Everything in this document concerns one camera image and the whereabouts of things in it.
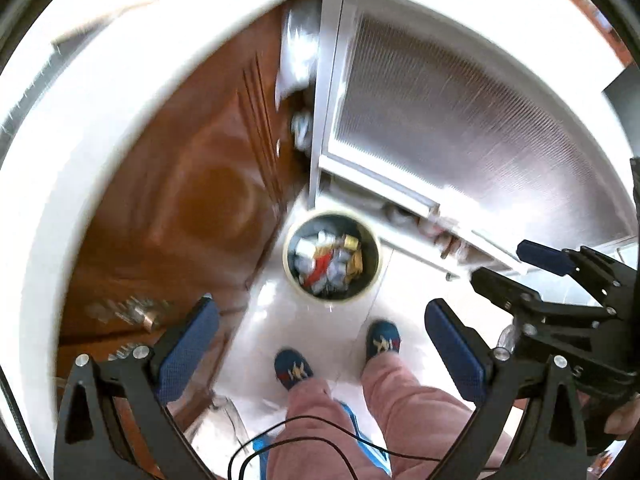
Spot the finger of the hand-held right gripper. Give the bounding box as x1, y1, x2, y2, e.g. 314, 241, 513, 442
472, 267, 618, 338
516, 240, 628, 306

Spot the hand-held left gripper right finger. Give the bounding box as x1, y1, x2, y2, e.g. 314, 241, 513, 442
425, 298, 588, 480

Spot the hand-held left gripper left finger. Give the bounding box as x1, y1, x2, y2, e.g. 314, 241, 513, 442
52, 295, 221, 480

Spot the yellow rimmed trash bin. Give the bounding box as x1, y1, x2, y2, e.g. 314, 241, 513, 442
282, 208, 383, 303

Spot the red snack packet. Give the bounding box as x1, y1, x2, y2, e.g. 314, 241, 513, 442
307, 255, 333, 283

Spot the person's right hand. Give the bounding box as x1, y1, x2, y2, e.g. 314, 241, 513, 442
602, 395, 640, 441

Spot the blue right shoe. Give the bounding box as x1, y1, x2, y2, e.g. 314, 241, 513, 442
366, 321, 402, 363

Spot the blue shoe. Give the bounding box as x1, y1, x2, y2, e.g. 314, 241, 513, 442
366, 321, 402, 363
274, 349, 315, 392

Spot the blue left shoe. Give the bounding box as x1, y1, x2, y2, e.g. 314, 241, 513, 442
274, 349, 315, 392

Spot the person's left leg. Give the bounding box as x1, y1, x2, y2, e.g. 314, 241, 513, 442
267, 377, 361, 480

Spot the brown wooden cabinet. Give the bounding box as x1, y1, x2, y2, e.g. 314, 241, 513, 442
55, 10, 321, 396

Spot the white framed ribbed panel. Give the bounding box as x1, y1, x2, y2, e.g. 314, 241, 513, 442
307, 0, 640, 281

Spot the clear plastic bag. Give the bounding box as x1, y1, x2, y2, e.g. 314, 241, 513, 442
275, 2, 323, 151

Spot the thin black cable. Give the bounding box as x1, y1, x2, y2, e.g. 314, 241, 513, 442
227, 415, 481, 480

